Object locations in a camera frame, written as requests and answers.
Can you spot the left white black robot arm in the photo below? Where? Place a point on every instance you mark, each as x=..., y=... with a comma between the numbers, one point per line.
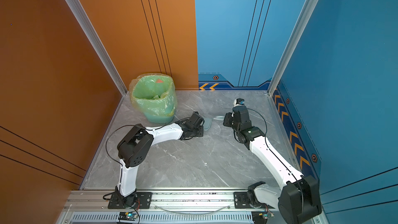
x=134, y=147

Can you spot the green circuit board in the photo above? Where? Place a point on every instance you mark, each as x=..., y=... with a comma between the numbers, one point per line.
x=128, y=217
x=261, y=217

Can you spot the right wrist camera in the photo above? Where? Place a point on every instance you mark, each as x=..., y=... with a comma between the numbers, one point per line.
x=239, y=102

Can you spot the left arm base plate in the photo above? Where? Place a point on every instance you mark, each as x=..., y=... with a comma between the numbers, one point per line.
x=143, y=199

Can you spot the right aluminium corner post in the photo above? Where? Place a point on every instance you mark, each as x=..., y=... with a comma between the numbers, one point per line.
x=300, y=25

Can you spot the aluminium corner post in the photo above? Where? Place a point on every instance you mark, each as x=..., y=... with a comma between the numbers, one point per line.
x=85, y=23
x=300, y=25

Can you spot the left aluminium corner post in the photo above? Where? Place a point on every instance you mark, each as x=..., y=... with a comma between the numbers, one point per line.
x=85, y=23

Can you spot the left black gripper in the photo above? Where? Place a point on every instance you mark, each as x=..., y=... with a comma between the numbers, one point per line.
x=201, y=132

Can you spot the aluminium front rail frame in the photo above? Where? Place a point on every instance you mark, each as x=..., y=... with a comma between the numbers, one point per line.
x=168, y=206

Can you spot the green plastic trash bin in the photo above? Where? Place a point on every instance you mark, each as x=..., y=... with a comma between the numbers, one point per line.
x=160, y=109

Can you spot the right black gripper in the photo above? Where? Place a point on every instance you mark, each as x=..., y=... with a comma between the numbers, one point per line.
x=228, y=116

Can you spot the grey-blue hand brush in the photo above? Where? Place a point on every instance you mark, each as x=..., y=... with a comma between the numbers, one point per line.
x=220, y=118

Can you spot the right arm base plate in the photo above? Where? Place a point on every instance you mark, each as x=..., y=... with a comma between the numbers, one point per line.
x=247, y=199

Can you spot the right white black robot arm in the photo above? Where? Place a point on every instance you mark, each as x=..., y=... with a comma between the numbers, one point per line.
x=297, y=196

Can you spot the left green circuit board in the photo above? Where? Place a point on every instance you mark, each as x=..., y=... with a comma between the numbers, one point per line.
x=128, y=217

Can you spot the grey-blue plastic dustpan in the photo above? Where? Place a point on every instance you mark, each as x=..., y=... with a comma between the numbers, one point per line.
x=207, y=123

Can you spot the right green circuit board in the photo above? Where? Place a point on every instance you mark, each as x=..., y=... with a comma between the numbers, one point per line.
x=261, y=217

